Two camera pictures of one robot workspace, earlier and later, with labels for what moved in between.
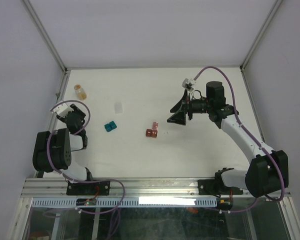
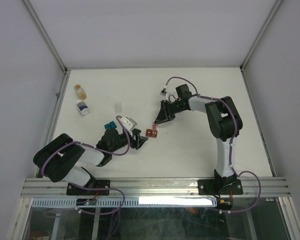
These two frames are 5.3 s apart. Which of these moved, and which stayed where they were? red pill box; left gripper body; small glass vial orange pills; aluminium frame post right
Moved: left gripper body
Stayed: red pill box; aluminium frame post right; small glass vial orange pills
